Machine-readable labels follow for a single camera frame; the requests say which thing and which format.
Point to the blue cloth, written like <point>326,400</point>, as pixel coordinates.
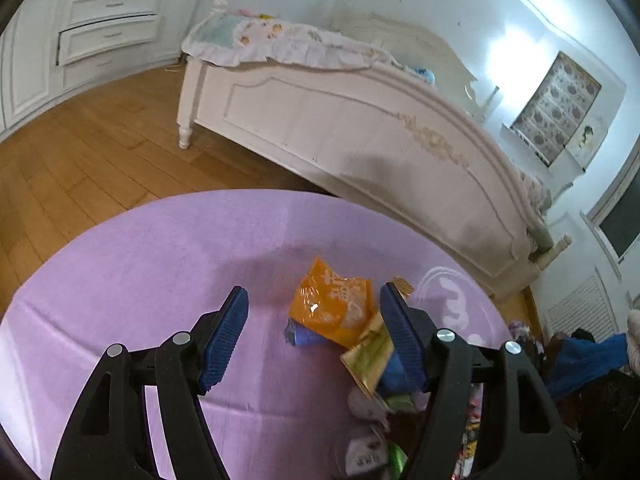
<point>585,360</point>

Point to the red snack packet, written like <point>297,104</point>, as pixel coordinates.
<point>472,435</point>

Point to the pale pink cloth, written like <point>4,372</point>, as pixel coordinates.
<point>635,340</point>

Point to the cream wooden bed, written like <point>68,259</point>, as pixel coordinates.
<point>350,125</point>

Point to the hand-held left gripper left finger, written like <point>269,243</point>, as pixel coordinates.
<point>225,340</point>

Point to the pink item on bed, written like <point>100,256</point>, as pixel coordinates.
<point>245,12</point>

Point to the white snack packet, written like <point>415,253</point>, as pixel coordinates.
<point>365,457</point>

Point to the gold foil bag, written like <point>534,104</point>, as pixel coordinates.
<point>370,355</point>

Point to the white wardrobe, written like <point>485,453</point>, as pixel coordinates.
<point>110,35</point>

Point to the purple tablecloth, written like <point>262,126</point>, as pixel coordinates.
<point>150,270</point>

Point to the floral ruffled blanket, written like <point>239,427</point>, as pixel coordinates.
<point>280,42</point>

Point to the blue snack packet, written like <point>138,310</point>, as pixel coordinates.
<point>302,335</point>

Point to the wall poster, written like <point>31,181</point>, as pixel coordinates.
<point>590,140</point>

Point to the floral roman blind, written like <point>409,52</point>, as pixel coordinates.
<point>560,110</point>

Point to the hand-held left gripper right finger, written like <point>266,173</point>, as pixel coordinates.
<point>400,340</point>

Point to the blue plastic wrapper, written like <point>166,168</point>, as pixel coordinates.
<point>392,377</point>

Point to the orange snack packet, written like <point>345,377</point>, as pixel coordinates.
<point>330,305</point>

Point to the blue plush toy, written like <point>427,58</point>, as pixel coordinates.
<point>424,74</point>

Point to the dark clothes pile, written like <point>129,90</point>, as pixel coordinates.
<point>610,410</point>

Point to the white radiator cover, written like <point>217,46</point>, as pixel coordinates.
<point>582,305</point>

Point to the green snack packet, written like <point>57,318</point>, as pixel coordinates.
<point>397,460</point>

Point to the white framed window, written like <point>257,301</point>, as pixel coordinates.
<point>625,220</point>

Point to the green pillow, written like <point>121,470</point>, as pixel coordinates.
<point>542,236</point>

